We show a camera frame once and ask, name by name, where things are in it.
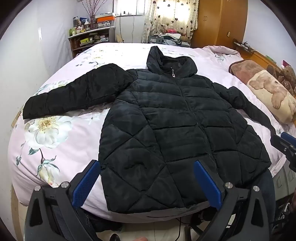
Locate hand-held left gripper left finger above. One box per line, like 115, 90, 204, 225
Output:
24, 159, 101, 241

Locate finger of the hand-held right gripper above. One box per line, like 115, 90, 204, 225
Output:
270, 132, 296, 173

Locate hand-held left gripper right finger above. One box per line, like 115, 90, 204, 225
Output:
194, 159, 271, 241

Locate black puffer jacket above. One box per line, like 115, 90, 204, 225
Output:
23, 46, 277, 219

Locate pile of clothes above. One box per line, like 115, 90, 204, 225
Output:
148, 29, 192, 48

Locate bear print plush pillow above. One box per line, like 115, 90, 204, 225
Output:
228, 60, 296, 124

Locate bed with floral pink sheet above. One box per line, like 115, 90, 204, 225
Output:
7, 42, 296, 224

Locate person's leg in jeans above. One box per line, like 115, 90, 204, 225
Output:
258, 169, 277, 223

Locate brown teddy bear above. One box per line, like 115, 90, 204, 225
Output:
266, 64, 296, 95

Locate wooden headboard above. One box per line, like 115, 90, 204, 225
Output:
232, 38, 296, 78

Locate wooden wardrobe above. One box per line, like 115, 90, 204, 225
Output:
191, 0, 248, 49

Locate wooden shelf unit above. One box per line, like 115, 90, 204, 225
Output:
68, 27, 116, 58

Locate row of bottles and jars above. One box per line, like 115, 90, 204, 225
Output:
69, 16, 97, 36

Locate white fridge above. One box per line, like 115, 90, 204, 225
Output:
115, 15, 146, 44

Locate heart print curtain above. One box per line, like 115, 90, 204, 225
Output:
142, 0, 199, 43

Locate pink flower branches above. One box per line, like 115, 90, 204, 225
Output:
79, 0, 102, 29

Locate window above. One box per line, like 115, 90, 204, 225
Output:
113, 0, 148, 16

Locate black cable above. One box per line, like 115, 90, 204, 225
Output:
173, 217, 185, 241

